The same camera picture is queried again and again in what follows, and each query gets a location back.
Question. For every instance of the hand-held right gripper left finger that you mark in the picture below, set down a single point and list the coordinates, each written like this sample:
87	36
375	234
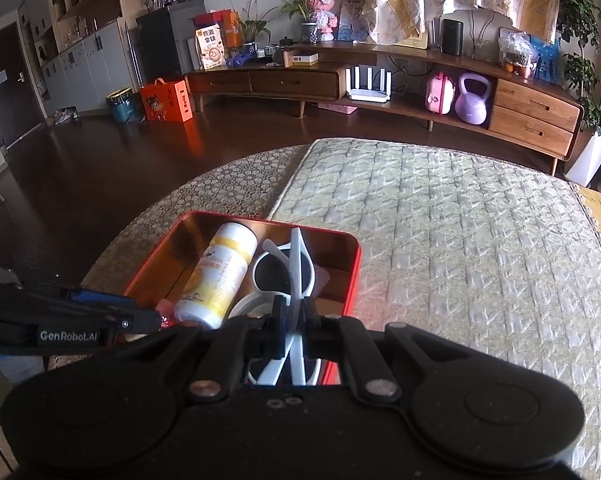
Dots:
279	332

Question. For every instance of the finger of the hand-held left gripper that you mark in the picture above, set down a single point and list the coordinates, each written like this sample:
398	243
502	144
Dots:
138	322
105	299

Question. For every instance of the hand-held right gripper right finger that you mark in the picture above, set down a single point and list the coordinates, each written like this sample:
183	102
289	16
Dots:
308	327

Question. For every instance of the red packet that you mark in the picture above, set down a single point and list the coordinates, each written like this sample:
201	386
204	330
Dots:
165	310

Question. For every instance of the white sunglasses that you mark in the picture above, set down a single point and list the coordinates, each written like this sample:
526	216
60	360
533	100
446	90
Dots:
283	272

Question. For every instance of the red tin box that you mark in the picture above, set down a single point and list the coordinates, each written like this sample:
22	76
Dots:
340	270

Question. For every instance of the white bottle with yellow label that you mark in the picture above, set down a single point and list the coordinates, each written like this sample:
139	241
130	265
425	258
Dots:
218	275

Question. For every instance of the quilted mat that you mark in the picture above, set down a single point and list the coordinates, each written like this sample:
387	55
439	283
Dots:
455	260

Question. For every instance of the pair of shoes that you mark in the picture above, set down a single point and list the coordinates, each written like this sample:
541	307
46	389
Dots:
65	116

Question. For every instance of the teal bucket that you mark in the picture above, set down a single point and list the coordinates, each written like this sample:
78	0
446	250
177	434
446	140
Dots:
123	107

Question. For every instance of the orange gift box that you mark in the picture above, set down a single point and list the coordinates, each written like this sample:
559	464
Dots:
165	102

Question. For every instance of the flat pink box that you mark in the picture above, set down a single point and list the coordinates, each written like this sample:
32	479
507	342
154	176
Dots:
338	108

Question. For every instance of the dark door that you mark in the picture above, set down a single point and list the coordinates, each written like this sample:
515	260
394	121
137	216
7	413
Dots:
8	90

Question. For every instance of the white router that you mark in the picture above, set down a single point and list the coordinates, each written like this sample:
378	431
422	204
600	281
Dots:
368	94

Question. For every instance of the wooden tv cabinet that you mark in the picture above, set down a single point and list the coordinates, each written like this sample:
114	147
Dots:
290	82

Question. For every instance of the metal pole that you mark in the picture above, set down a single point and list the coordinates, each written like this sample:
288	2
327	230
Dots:
134	55

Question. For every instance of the black fridge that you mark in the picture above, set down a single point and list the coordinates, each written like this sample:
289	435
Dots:
165	45

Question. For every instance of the pink case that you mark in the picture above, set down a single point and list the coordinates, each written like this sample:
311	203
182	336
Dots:
439	94

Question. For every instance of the small white box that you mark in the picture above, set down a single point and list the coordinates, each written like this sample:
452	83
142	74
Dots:
300	58

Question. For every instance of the printed snack bag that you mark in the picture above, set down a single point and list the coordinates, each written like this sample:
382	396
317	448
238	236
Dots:
210	50

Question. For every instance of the blue dumbbell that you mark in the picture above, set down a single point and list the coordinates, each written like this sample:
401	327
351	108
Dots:
238	61

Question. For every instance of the purple kettlebell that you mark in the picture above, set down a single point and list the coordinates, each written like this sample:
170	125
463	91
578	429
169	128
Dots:
473	105

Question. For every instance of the plant in striped pot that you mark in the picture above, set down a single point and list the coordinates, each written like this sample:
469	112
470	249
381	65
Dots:
309	32

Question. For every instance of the small potted plant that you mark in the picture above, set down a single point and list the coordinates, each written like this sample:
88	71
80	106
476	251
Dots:
253	35

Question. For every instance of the framed picture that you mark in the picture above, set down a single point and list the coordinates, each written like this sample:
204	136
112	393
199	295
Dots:
354	17

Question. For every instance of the pink plush doll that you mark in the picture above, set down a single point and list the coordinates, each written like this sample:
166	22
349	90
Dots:
323	10

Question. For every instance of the black speaker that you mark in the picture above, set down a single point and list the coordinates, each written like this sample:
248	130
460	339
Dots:
452	37

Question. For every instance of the white planter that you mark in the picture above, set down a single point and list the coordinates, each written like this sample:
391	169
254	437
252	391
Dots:
590	160

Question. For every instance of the clear plastic bag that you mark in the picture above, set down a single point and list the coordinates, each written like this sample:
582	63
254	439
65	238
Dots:
518	50

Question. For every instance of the potted tree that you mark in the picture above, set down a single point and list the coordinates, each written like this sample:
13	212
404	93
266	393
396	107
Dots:
580	25

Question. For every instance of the wall cabinet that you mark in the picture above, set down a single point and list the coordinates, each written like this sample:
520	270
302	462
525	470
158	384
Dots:
90	50

